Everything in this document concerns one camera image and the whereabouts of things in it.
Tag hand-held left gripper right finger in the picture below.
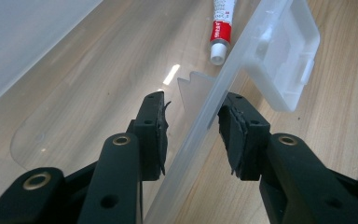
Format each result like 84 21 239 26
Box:
217 91 272 182

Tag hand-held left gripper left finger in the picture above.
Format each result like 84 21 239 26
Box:
127 91 171 182

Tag clear plastic storage box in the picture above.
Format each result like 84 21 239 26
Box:
0 0 321 224

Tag red and white ointment tube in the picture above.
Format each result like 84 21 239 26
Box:
209 0 238 66

